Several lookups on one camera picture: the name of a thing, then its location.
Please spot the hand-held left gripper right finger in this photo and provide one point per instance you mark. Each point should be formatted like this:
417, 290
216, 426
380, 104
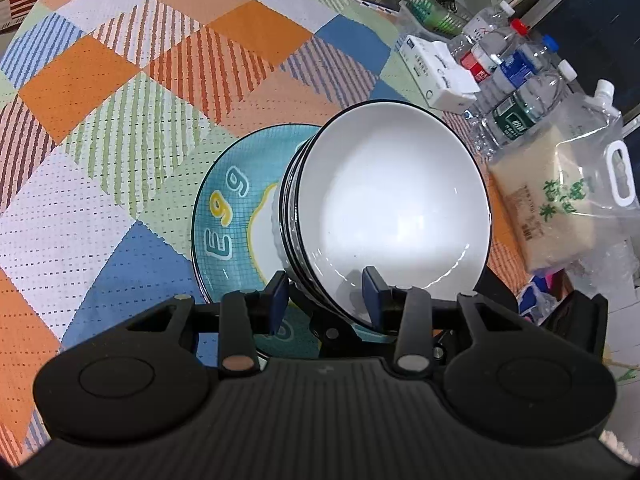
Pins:
372, 300

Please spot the pink and blue packets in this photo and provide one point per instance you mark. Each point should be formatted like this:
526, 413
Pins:
540, 300

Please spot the white cardboard box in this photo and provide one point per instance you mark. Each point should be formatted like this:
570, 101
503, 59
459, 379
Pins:
435, 70

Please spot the vacuum packed rice bag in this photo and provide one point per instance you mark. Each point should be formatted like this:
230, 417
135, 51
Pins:
540, 200

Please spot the clear bottle white cap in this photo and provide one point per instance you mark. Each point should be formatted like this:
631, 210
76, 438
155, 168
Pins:
482, 27

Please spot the blue fried egg plate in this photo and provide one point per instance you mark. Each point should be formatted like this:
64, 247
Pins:
225, 210

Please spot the green label water bottle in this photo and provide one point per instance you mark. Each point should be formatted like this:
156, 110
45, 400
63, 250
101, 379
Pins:
510, 122

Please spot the green plastic basket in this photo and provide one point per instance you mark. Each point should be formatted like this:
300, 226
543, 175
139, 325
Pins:
435, 15

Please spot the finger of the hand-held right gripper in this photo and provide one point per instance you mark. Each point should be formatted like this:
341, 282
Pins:
332, 332

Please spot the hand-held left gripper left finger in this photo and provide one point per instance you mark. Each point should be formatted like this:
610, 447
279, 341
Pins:
278, 305

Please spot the checked colourful tablecloth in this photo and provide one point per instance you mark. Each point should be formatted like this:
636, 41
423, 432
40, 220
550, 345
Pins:
100, 160

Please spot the red label water bottle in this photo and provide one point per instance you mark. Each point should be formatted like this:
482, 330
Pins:
475, 62

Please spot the blue label water bottle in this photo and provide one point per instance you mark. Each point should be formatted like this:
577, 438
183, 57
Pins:
515, 70

